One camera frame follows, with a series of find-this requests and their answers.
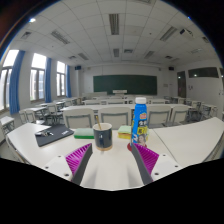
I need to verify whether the group of white classroom desks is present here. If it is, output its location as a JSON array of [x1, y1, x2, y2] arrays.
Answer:
[[0, 94, 221, 134]]

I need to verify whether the ceiling projector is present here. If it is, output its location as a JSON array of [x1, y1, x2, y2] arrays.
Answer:
[[179, 28, 194, 37]]

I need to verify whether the dark brown door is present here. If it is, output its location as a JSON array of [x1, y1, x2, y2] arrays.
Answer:
[[176, 70, 187, 99]]

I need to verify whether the group of ceiling lights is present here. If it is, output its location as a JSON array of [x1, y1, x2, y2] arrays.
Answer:
[[19, 13, 204, 61]]

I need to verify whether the dark high wall window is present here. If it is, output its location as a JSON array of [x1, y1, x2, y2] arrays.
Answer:
[[187, 66, 220, 79]]

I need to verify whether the bunch of keys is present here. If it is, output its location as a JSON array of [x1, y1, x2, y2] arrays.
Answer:
[[35, 130, 54, 138]]

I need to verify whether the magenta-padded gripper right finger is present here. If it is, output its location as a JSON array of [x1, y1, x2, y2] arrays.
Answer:
[[130, 142, 184, 186]]

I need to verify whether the wooden stick in mug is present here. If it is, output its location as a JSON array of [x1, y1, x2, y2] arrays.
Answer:
[[94, 114, 103, 131]]

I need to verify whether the green sponge block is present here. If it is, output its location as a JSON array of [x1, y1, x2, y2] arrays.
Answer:
[[73, 127, 95, 140]]

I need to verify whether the green chalkboard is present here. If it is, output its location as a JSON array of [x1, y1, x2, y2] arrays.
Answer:
[[92, 74, 158, 96]]

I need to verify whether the large window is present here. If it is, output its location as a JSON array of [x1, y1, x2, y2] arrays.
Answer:
[[29, 53, 47, 102], [0, 49, 20, 111], [55, 60, 67, 98]]

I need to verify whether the dark blue mug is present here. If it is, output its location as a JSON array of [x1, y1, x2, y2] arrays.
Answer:
[[92, 122, 114, 152]]

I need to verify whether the blue curtain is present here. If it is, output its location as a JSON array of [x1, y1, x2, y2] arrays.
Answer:
[[65, 64, 72, 98], [44, 57, 53, 104], [8, 49, 26, 115]]

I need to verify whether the black laptop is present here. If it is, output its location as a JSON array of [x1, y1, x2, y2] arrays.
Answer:
[[34, 124, 75, 148]]

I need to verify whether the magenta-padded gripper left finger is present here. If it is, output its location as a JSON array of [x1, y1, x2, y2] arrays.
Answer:
[[44, 142, 96, 187]]

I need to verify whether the group of white classroom chairs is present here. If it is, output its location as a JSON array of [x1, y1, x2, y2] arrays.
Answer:
[[18, 94, 221, 129]]

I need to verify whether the blue drink bottle white cap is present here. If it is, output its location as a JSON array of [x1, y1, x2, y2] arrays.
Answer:
[[131, 96, 149, 148]]

